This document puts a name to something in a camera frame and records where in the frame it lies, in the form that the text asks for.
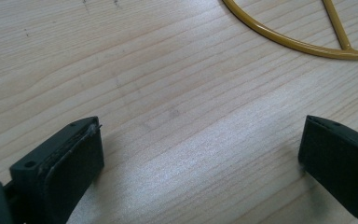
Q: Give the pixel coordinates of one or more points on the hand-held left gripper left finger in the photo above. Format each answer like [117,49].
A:
[65,168]

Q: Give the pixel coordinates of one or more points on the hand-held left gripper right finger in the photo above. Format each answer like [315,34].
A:
[341,161]

